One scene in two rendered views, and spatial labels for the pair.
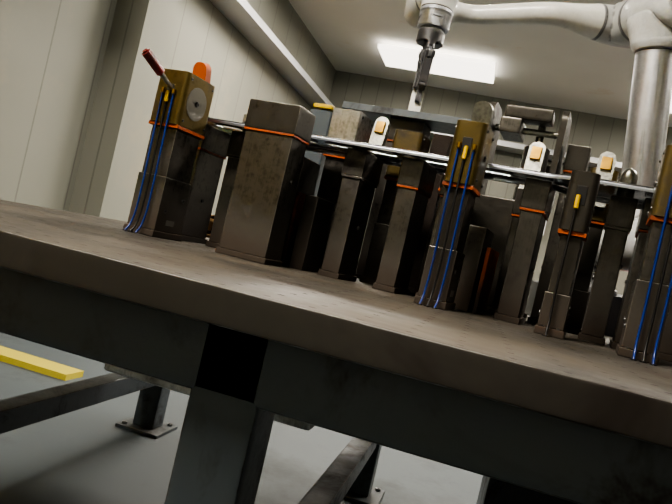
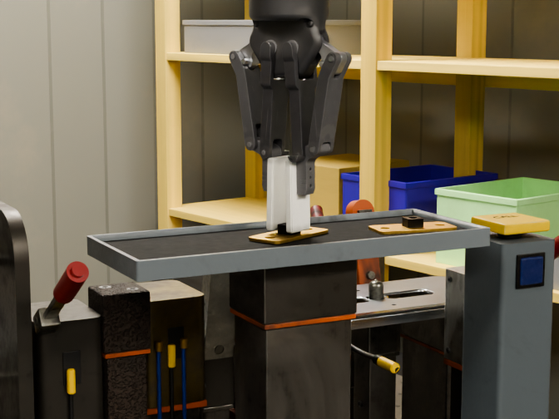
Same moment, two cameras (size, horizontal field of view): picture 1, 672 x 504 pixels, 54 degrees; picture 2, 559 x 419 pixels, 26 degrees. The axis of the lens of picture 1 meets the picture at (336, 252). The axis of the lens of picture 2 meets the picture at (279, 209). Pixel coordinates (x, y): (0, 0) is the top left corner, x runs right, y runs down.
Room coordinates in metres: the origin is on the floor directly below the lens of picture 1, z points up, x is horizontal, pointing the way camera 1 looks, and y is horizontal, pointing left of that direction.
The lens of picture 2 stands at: (2.57, -0.99, 1.37)
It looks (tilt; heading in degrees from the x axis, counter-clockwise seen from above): 9 degrees down; 132
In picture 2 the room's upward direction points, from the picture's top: straight up
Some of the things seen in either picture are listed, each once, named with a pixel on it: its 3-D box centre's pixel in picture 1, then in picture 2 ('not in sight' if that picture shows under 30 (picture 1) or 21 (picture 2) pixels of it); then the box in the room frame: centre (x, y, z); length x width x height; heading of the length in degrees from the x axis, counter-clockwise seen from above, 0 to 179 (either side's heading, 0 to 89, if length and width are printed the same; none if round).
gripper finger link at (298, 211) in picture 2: not in sight; (298, 194); (1.82, -0.12, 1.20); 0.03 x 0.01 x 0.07; 93
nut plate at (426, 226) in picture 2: not in sight; (413, 223); (1.88, -0.01, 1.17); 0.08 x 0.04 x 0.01; 60
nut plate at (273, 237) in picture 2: not in sight; (289, 229); (1.81, -0.12, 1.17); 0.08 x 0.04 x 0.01; 93
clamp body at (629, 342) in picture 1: (660, 256); not in sight; (1.07, -0.51, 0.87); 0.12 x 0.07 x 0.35; 158
